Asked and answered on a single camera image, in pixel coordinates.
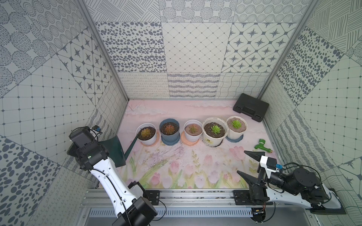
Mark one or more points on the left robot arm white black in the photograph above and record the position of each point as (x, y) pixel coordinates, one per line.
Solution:
(131, 206)

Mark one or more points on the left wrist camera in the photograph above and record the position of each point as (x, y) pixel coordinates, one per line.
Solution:
(97, 129)

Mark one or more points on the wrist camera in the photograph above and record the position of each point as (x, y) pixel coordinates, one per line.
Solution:
(97, 129)
(270, 165)

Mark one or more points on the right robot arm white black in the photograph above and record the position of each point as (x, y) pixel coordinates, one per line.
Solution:
(301, 187)

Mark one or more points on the dark green watering can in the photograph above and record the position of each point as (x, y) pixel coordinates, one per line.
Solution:
(116, 151)

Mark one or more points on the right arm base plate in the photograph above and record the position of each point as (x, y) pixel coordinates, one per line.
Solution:
(242, 197)

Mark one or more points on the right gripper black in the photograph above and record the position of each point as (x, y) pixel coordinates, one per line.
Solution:
(260, 181)

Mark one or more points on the black plastic tool case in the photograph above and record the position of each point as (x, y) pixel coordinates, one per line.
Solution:
(251, 106)

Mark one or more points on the blue-grey pot red succulent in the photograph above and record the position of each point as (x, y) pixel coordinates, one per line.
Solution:
(170, 131)

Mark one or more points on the large white pot green succulent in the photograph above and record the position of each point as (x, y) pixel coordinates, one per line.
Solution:
(214, 131)

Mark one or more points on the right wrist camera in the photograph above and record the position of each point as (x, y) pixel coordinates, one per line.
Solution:
(270, 165)

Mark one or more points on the white pot bright green succulent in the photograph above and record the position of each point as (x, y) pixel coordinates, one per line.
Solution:
(237, 127)

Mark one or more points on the white pot pink succulent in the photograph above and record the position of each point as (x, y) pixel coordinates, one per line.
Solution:
(192, 132)

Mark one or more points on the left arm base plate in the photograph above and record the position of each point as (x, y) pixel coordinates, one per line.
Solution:
(153, 196)

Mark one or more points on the white pot yellow-brown succulent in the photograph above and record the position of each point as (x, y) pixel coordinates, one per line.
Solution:
(147, 134)

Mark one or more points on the right small circuit board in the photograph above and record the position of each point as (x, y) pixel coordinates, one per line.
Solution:
(258, 214)

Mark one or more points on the aluminium mounting rail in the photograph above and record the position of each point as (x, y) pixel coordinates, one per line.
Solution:
(98, 198)

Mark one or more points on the green hose nozzle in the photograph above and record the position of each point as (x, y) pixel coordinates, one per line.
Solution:
(261, 146)

